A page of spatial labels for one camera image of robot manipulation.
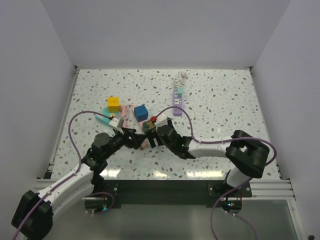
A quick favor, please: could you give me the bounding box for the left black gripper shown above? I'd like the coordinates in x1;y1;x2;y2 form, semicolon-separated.
103;126;145;159

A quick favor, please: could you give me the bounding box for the dark green cube socket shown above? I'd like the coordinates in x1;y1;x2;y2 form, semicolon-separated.
142;120;156;134

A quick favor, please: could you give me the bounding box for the blue cube socket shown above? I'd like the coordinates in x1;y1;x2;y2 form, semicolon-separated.
133;105;149;122

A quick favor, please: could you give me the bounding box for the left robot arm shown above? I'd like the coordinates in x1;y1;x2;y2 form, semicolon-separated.
11;128;146;240

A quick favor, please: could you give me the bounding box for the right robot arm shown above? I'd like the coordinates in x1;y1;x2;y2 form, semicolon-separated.
150;117;270;197

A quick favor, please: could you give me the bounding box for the purple power strip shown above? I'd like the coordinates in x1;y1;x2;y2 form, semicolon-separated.
173;86;183;117

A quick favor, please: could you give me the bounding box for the teal power strip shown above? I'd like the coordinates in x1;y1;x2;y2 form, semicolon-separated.
95;107;118;125

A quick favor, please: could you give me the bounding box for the yellow cube socket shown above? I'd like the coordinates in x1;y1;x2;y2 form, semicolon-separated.
107;96;120;113

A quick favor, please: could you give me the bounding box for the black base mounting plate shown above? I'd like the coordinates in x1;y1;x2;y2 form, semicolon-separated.
74;170;253;210

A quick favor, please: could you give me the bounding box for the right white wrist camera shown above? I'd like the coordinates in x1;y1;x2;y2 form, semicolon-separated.
150;114;168;129

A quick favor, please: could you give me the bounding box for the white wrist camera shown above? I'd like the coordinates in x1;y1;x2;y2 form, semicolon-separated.
150;114;168;129
109;117;124;133

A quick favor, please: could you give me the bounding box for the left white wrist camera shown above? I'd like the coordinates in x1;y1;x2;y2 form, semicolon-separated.
109;117;124;133

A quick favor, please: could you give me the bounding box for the striped braided cord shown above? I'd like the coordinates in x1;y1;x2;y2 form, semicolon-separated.
173;71;187;88

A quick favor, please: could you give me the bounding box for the aluminium rail frame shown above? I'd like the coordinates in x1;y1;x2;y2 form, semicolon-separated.
18;65;298;240

